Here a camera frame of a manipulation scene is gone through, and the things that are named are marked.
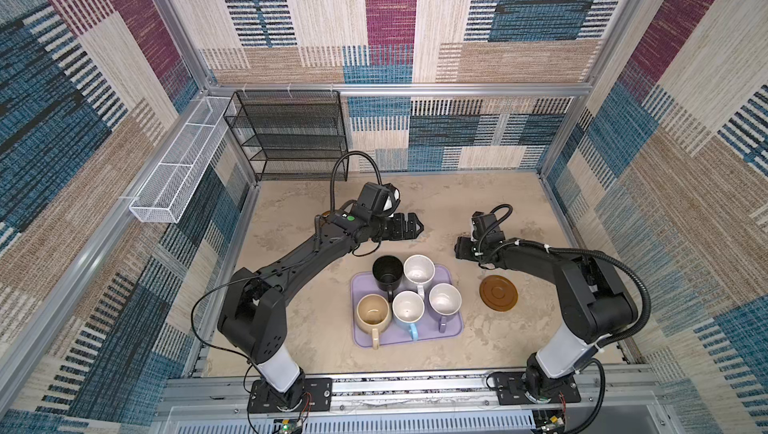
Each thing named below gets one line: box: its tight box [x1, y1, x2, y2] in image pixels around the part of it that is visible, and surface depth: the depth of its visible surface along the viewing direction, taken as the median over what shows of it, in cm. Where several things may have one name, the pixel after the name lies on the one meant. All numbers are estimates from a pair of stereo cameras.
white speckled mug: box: [403, 254, 436, 298], surface depth 89 cm
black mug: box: [372, 255, 404, 303], surface depth 87 cm
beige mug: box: [356, 294, 391, 350], surface depth 79 cm
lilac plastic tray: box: [351, 264, 464, 350], surface depth 84 cm
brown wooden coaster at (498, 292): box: [479, 275, 519, 312], surface depth 91 cm
